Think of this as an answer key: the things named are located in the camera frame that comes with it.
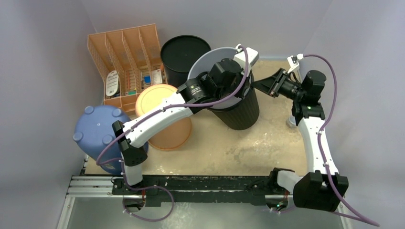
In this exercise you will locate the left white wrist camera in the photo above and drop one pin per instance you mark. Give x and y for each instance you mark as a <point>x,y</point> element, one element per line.
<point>246,57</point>

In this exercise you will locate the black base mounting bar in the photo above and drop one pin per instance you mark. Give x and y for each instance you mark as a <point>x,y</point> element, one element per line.
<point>157,189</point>

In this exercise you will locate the white oval package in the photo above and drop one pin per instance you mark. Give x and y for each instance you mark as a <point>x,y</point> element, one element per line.
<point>112,87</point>

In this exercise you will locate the grey plastic bucket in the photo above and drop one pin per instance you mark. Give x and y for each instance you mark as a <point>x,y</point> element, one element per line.
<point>205,64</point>

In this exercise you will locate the orange plastic file organizer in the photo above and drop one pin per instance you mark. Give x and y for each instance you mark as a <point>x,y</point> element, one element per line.
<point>136,48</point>

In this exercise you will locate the small clear plastic cup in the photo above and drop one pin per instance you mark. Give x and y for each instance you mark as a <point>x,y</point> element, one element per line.
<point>290,122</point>

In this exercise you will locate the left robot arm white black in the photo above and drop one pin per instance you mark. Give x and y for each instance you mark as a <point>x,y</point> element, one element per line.
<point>224,86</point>

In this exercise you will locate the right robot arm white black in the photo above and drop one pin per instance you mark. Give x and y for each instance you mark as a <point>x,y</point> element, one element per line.
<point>322,186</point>

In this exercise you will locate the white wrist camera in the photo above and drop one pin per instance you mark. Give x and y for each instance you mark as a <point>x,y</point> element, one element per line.
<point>293,61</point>
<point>246,57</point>

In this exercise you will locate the aluminium frame rail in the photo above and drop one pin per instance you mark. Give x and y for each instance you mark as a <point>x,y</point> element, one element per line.
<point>92,186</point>

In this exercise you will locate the small boxes in organizer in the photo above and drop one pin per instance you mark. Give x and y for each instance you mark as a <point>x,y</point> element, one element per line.
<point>135,84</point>

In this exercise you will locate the dark navy cylindrical bin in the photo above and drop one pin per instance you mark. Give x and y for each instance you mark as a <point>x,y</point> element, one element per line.
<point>179,54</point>

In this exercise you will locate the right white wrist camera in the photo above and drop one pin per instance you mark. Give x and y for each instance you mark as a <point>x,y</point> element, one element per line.
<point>293,61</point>

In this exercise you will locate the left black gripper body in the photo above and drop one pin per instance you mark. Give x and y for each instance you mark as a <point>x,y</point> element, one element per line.
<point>240,93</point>

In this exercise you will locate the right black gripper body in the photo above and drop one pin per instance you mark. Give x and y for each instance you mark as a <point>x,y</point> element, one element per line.
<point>279,83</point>

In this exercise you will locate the large blue plastic bucket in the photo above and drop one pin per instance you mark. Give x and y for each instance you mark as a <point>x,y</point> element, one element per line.
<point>93,130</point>

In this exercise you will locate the black ribbed bin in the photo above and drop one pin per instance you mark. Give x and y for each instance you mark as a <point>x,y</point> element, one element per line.
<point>241,115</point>

